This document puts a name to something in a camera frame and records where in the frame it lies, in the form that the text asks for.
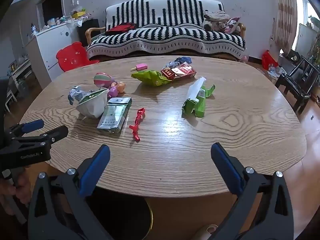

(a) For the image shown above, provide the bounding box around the black trash bin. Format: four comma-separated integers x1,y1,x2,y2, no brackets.
86,189,153,240

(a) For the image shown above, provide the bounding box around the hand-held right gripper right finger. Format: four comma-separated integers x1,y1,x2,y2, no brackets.
210,142,294,240

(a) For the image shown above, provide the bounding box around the pink printed pillow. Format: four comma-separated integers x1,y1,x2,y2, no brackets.
224,17,242,34

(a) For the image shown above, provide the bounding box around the green white torn wrapper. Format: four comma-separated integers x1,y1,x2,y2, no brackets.
182,77,216,118

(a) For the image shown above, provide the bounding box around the green cigarette carton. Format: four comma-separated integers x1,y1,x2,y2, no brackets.
96,97,132,134

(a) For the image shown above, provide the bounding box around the white shelf rack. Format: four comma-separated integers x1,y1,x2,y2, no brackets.
4,57,33,113

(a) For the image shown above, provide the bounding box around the beige rounded object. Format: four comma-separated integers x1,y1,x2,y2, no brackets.
194,224,218,240

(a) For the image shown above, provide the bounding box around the red twisted wrapper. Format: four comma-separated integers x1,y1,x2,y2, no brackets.
129,108,146,142

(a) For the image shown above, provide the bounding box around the black wooden chair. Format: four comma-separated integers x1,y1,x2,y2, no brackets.
275,55,320,115

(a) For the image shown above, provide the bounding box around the white cabinet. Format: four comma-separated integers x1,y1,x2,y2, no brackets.
26,21,83,82

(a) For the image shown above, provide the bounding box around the red bag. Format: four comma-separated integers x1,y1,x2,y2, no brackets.
261,50,279,71

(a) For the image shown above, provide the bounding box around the patterned curtain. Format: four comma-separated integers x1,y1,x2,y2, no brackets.
275,0,298,53

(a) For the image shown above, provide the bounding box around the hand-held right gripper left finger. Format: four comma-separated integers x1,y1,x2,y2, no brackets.
28,144,112,240

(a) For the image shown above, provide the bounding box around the water bottle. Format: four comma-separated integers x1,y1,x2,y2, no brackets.
15,78,30,97

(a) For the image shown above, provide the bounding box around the red cigarette box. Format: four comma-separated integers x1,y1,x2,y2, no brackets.
161,63,197,81

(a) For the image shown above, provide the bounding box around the blue white crumpled wrapper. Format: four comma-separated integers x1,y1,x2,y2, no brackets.
167,56,193,68
68,85,91,105

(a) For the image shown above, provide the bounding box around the red bear plastic chair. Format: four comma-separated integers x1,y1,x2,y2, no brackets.
56,42,100,72

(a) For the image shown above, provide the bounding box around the black cabinet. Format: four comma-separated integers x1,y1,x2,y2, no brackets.
77,19,100,47

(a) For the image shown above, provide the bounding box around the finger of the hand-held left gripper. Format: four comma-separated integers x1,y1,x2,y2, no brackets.
7,119,45,137
12,125,69,147

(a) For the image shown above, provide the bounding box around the person's left hand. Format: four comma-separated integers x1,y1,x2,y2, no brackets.
0,171,32,217

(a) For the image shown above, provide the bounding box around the green snack bag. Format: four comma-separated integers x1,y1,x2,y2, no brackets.
131,70,173,87

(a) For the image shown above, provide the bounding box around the red cushion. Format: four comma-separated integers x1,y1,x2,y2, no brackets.
105,22,137,36

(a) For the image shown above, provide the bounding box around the white green crumpled bag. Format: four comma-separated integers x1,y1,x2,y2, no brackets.
76,89,109,119

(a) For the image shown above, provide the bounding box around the pink doll toy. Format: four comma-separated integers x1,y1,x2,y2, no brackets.
94,73,126,98

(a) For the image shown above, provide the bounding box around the black white striped blanket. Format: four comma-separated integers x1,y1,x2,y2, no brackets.
86,0,247,60

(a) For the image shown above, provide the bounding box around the wooden sofa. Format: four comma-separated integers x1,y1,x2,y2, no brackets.
85,0,247,61

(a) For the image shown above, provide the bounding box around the potted plant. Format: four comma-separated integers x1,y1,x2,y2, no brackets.
307,15,320,65

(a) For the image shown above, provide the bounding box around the pile of clothes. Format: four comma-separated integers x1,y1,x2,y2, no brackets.
202,10,231,32

